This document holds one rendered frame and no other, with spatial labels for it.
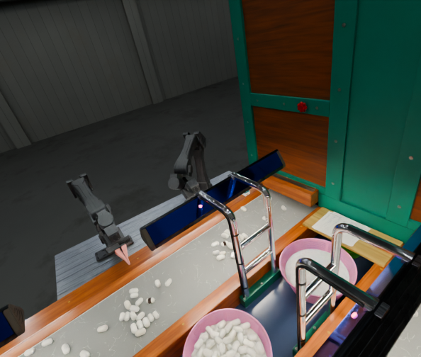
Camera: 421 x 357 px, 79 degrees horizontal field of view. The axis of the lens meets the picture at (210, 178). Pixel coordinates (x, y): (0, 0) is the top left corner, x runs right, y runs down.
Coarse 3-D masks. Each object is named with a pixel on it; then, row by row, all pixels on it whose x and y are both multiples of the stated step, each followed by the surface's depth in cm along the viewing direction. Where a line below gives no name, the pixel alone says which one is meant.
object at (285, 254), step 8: (304, 240) 106; (312, 240) 105; (320, 240) 104; (288, 248) 105; (296, 248) 106; (304, 248) 107; (312, 248) 106; (320, 248) 105; (328, 248) 103; (280, 256) 101; (288, 256) 105; (344, 256) 97; (280, 264) 98; (344, 264) 97; (352, 264) 93; (352, 272) 92; (352, 280) 89; (312, 296) 85; (320, 296) 84; (336, 296) 83
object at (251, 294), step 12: (240, 180) 89; (252, 180) 86; (204, 192) 86; (264, 192) 82; (216, 204) 79; (264, 204) 84; (228, 216) 76; (264, 228) 88; (252, 240) 85; (240, 252) 82; (264, 252) 94; (240, 264) 85; (252, 264) 90; (240, 276) 89; (264, 276) 101; (276, 276) 102; (252, 288) 97; (264, 288) 99; (240, 300) 96; (252, 300) 96
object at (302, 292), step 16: (336, 240) 66; (368, 240) 58; (384, 240) 56; (336, 256) 69; (400, 256) 53; (304, 272) 59; (320, 272) 53; (336, 272) 72; (304, 288) 62; (336, 288) 50; (352, 288) 48; (304, 304) 65; (320, 304) 74; (368, 304) 46; (384, 304) 46; (304, 320) 69; (320, 320) 83; (304, 336) 73
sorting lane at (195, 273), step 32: (224, 224) 127; (256, 224) 123; (288, 224) 119; (192, 256) 113; (128, 288) 105; (160, 288) 102; (192, 288) 99; (96, 320) 95; (128, 320) 93; (160, 320) 91; (96, 352) 85; (128, 352) 83
